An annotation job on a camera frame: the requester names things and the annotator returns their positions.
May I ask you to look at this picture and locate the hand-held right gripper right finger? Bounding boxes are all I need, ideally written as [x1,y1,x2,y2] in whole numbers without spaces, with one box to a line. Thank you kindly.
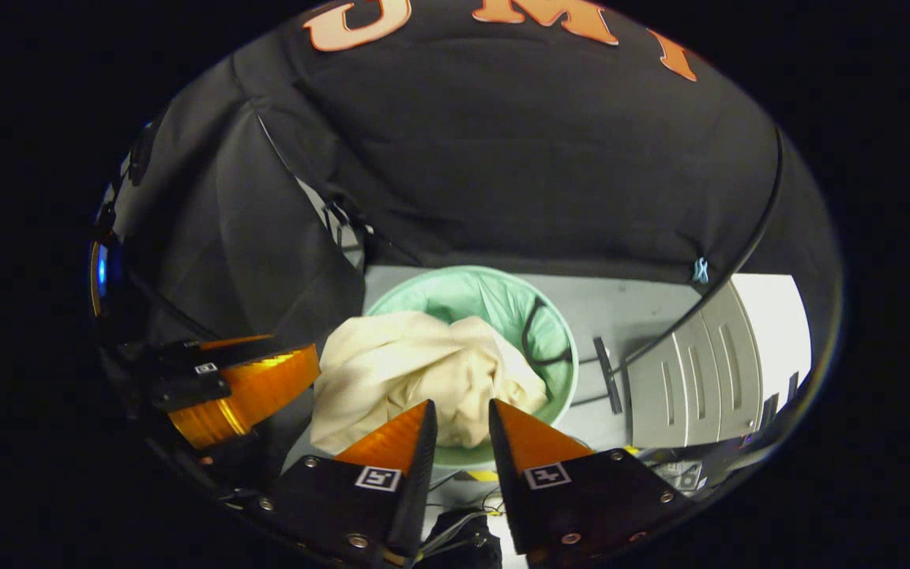
[489,398,689,569]

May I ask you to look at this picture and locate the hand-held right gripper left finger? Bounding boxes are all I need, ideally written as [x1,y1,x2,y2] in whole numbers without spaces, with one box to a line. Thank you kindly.
[258,399,438,569]

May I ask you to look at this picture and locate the cream button shirt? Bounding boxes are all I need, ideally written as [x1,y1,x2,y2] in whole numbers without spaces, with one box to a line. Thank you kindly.
[310,311,548,455]

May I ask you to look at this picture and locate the green laundry hamper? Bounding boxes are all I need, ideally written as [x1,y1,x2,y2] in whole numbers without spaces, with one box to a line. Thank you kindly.
[364,265,580,469]

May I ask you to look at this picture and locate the black floor object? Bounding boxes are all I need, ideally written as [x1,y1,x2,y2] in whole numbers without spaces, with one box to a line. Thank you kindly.
[422,510,503,569]

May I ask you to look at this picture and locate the black and white printed sheet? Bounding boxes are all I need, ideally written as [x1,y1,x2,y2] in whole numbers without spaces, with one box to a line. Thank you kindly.
[649,457,705,492]

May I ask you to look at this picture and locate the black backdrop cloth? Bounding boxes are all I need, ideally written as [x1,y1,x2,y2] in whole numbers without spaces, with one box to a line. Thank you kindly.
[96,0,839,372]

